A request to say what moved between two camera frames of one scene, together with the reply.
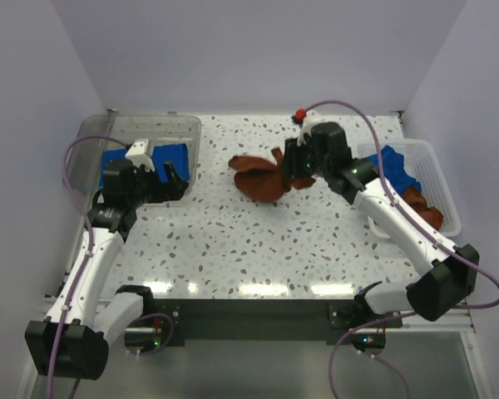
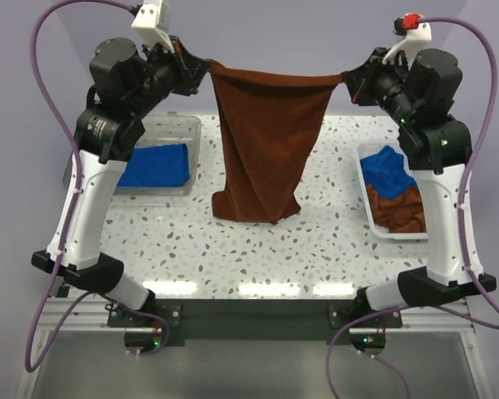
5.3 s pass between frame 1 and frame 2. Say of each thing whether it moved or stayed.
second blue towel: stayed
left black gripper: moved
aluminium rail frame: stayed
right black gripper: moved
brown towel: moved
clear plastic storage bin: stayed
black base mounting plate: stayed
